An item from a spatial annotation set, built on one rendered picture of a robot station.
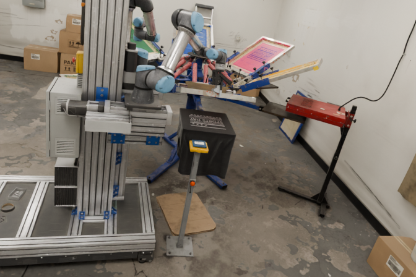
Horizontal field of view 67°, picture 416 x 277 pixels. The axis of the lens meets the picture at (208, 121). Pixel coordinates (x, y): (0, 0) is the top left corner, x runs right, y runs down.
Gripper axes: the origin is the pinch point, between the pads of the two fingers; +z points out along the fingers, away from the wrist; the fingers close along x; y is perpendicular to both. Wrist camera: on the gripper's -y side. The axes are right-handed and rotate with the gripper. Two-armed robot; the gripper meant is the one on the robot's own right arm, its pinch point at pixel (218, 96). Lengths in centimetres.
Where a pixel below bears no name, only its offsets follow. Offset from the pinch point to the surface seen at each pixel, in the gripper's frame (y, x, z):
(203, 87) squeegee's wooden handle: 3, -57, -5
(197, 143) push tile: 14.1, 14.9, 35.1
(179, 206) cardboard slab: 10, -61, 112
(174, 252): 17, -5, 129
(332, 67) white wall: -200, -189, -58
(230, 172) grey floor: -57, -135, 94
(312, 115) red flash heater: -109, -55, 7
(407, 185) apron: -193, -14, 59
